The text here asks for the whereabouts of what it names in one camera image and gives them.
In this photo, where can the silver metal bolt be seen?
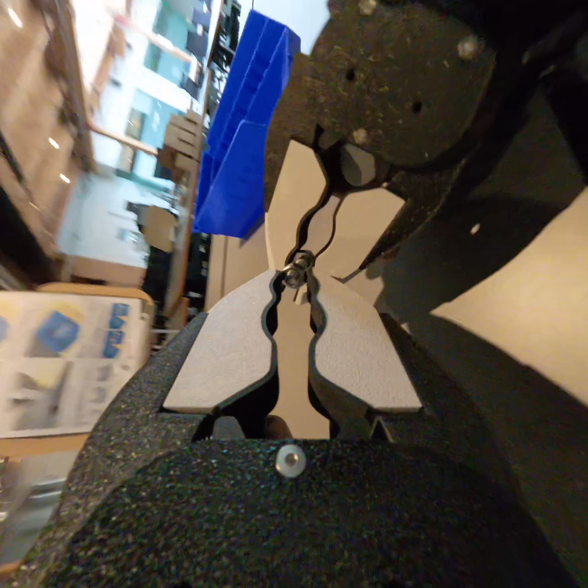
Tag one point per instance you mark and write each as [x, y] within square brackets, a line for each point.
[294, 275]

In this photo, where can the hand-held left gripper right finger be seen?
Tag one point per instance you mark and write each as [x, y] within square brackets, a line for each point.
[363, 354]

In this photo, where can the printed poster sheet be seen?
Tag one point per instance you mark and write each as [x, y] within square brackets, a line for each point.
[64, 363]

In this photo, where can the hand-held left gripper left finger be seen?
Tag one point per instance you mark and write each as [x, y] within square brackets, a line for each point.
[225, 354]

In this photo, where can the blue plastic storage bin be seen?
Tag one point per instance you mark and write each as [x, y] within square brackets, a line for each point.
[239, 138]

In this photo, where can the stack of cardboard boxes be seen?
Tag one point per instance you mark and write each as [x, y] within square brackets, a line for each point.
[184, 138]

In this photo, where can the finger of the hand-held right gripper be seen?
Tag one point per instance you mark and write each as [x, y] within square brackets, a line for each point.
[294, 193]
[363, 225]

